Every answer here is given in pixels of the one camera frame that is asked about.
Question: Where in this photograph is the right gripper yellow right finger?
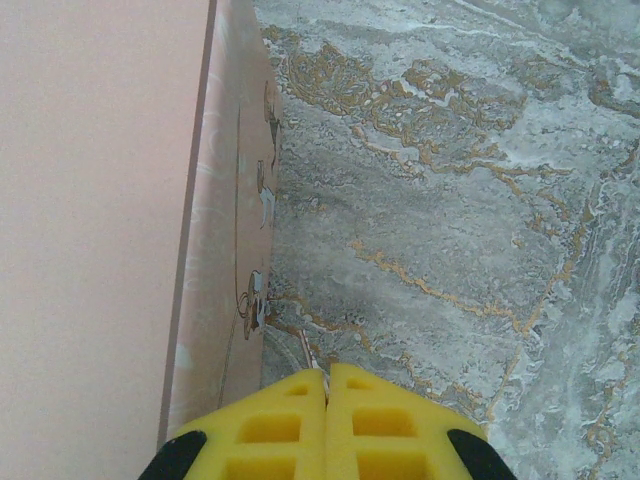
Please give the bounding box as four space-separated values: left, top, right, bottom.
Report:
326 362 519 480

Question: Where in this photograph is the pink tin box with couple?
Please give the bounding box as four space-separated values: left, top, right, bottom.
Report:
0 0 285 444

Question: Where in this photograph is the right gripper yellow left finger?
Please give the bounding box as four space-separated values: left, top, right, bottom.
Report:
141 368 329 480

